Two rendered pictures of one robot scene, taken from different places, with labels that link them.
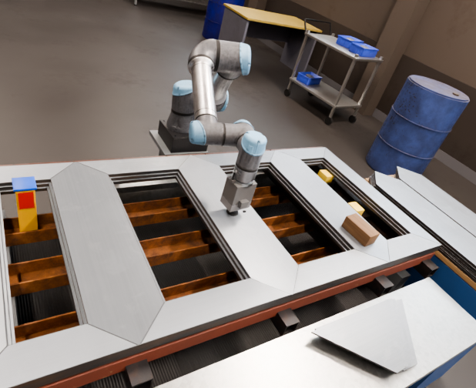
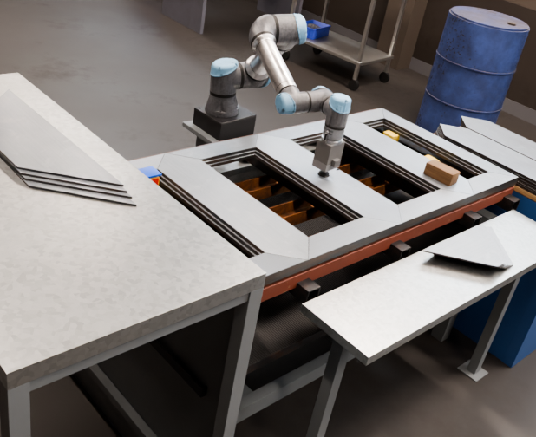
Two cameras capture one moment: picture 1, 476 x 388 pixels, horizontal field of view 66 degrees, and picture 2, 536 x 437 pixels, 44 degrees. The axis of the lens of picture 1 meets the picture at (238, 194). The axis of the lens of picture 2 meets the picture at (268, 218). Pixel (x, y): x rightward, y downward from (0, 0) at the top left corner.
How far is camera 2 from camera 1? 1.28 m
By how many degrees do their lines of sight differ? 7
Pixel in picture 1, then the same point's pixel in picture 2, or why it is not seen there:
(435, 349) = (526, 255)
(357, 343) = (462, 253)
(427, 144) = (489, 93)
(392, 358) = (492, 259)
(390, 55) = not seen: outside the picture
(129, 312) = (288, 244)
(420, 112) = (473, 52)
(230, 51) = (288, 23)
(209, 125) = (296, 94)
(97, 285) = (254, 232)
